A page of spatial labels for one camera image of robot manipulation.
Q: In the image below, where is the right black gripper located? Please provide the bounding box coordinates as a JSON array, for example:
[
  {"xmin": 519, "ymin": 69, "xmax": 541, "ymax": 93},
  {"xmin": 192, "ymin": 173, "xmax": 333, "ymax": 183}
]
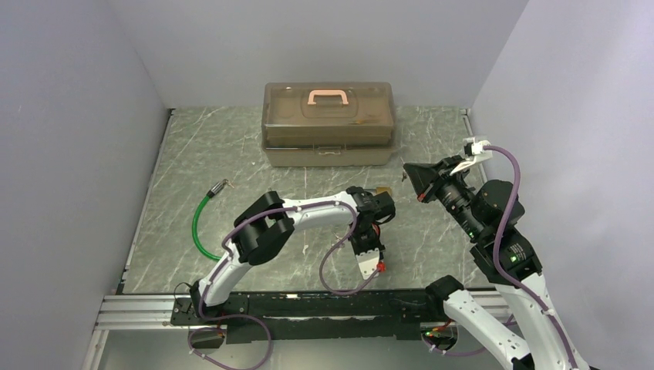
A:
[{"xmin": 403, "ymin": 153, "xmax": 484, "ymax": 238}]

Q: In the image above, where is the green cable lock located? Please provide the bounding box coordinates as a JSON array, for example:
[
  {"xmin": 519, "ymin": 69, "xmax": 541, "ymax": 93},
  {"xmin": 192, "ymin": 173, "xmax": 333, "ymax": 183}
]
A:
[{"xmin": 191, "ymin": 180, "xmax": 229, "ymax": 262}]

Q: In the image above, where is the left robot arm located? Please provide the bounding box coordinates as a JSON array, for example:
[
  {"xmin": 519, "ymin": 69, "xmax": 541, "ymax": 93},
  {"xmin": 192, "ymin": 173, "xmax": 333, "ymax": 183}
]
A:
[{"xmin": 190, "ymin": 187, "xmax": 396, "ymax": 324}]

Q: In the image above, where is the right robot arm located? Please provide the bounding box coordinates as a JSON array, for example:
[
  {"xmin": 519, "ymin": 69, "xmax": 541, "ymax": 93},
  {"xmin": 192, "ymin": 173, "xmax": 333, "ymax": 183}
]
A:
[{"xmin": 403, "ymin": 156, "xmax": 591, "ymax": 369}]

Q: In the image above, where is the brass padlock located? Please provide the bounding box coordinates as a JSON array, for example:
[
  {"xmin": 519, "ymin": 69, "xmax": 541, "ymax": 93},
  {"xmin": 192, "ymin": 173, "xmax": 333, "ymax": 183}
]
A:
[{"xmin": 376, "ymin": 187, "xmax": 393, "ymax": 196}]

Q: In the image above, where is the brown translucent tool box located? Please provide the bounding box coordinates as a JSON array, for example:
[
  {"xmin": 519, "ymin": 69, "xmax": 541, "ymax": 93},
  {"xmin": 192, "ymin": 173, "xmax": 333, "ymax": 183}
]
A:
[{"xmin": 261, "ymin": 82, "xmax": 396, "ymax": 167}]

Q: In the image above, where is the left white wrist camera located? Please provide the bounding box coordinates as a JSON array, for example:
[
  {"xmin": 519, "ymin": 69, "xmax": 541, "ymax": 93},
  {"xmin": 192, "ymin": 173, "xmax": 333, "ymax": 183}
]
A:
[{"xmin": 356, "ymin": 248, "xmax": 384, "ymax": 280}]

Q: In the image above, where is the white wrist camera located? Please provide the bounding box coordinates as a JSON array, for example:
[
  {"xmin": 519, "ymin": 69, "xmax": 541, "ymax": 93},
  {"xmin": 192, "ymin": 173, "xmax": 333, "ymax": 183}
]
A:
[
  {"xmin": 450, "ymin": 136, "xmax": 493, "ymax": 175},
  {"xmin": 356, "ymin": 248, "xmax": 384, "ymax": 280}
]

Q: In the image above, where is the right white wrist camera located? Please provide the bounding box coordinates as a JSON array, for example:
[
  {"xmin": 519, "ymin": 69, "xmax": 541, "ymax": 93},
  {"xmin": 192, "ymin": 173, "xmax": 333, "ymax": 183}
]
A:
[{"xmin": 450, "ymin": 136, "xmax": 493, "ymax": 175}]

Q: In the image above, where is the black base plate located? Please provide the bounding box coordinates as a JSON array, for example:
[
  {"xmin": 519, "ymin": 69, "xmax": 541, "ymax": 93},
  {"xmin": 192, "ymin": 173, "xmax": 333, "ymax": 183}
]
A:
[{"xmin": 170, "ymin": 289, "xmax": 459, "ymax": 348}]

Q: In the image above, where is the pink tool box handle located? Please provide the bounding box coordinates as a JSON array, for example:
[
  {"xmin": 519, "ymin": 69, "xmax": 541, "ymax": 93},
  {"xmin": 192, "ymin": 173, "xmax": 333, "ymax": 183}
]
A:
[{"xmin": 307, "ymin": 89, "xmax": 349, "ymax": 106}]

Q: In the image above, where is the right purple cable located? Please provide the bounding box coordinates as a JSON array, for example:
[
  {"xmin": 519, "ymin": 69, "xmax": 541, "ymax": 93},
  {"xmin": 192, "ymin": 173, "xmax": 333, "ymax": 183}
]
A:
[{"xmin": 420, "ymin": 145, "xmax": 578, "ymax": 370}]

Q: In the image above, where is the purple cable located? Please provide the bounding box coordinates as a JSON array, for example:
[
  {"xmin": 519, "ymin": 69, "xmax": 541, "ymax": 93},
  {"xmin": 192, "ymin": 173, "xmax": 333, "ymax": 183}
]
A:
[
  {"xmin": 420, "ymin": 145, "xmax": 578, "ymax": 370},
  {"xmin": 187, "ymin": 200, "xmax": 383, "ymax": 370}
]

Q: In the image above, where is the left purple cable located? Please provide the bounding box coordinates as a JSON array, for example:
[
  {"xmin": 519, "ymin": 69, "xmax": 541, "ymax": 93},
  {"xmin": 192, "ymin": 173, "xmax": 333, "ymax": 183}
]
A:
[{"xmin": 187, "ymin": 200, "xmax": 383, "ymax": 370}]

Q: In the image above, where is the aluminium frame rail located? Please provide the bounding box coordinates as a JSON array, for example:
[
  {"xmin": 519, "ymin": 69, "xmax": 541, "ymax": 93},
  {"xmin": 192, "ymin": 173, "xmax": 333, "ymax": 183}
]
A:
[{"xmin": 95, "ymin": 291, "xmax": 546, "ymax": 331}]

